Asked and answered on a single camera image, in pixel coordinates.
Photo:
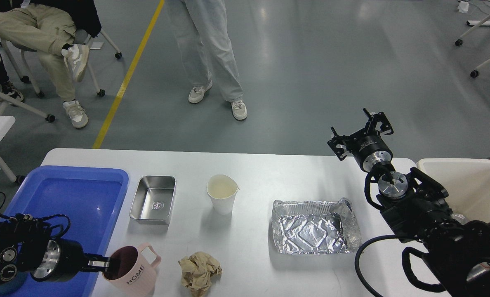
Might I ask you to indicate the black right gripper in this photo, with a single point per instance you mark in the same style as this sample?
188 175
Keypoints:
368 148

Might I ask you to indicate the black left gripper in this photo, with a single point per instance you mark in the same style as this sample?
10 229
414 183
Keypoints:
63 259

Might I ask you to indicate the pink mug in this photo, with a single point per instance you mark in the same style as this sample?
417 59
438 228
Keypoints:
133 269

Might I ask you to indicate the stainless steel rectangular container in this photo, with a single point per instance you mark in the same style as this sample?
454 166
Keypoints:
153 200

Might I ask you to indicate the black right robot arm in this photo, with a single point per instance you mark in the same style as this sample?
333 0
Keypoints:
457 257

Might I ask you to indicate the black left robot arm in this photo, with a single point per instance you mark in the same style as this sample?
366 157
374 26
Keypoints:
35 245

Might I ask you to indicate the blue plastic tray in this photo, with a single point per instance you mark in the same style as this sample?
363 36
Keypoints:
90 197

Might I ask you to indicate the teal mug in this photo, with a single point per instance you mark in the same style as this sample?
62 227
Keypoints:
13 285

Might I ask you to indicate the crumpled brown paper ball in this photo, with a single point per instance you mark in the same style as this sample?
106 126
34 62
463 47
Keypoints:
197 271

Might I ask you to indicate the aluminium foil tray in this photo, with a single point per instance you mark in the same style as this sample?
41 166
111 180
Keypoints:
315 227

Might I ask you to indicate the white plastic bin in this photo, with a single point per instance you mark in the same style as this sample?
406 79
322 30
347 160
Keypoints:
467 182

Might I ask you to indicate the crumpled foil in bin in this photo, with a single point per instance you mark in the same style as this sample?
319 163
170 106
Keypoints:
462 219

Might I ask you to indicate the white paper cup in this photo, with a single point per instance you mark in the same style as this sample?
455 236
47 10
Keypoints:
222 191

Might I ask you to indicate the standing person grey jeans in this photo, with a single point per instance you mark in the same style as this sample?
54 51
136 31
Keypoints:
200 29

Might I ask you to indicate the seated person khaki trousers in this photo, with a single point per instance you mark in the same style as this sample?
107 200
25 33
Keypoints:
49 27

